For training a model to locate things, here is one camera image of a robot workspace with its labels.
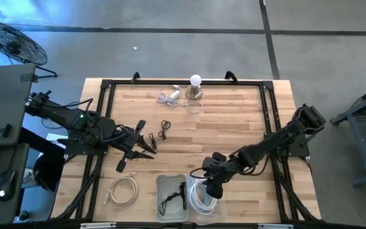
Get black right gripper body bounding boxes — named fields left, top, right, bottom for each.
left=201, top=151, right=234, bottom=200

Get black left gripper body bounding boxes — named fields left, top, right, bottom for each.
left=112, top=120, right=147, bottom=173

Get short black USB cable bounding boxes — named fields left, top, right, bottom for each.
left=147, top=132, right=158, bottom=151
left=157, top=120, right=172, bottom=142

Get white cable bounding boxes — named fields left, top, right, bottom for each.
left=187, top=177, right=219, bottom=216

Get thick black USB cable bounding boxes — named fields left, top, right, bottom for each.
left=179, top=181, right=187, bottom=211

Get long thin black USB cable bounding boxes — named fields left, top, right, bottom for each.
left=158, top=190, right=184, bottom=217

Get clear plastic bin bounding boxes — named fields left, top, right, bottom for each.
left=186, top=176, right=228, bottom=226

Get left clear plastic container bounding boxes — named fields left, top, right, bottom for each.
left=156, top=174, right=190, bottom=223

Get white paper sheet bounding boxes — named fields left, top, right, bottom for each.
left=45, top=132, right=67, bottom=149

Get silver aluminium bar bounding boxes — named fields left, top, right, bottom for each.
left=257, top=223, right=295, bottom=229
left=79, top=222, right=117, bottom=229

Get white bulb table lamp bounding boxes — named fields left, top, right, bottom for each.
left=185, top=74, right=204, bottom=101

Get black office chair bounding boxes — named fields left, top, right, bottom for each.
left=19, top=127, right=67, bottom=193

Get grey tape strip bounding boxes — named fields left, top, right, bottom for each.
left=20, top=73, right=39, bottom=84

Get small black desk clamp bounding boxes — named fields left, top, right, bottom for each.
left=0, top=123, right=13, bottom=138

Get grey desk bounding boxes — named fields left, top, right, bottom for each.
left=0, top=62, right=37, bottom=149

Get blue-grey metal table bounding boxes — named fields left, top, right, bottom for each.
left=330, top=81, right=366, bottom=188

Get black floor fan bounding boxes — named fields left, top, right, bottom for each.
left=0, top=20, right=58, bottom=79

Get beige coiled cable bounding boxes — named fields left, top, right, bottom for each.
left=102, top=171, right=140, bottom=207

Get white adapter with grey cable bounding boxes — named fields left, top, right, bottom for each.
left=156, top=84, right=204, bottom=115

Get black aluminium frame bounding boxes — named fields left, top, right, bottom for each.
left=51, top=78, right=322, bottom=223

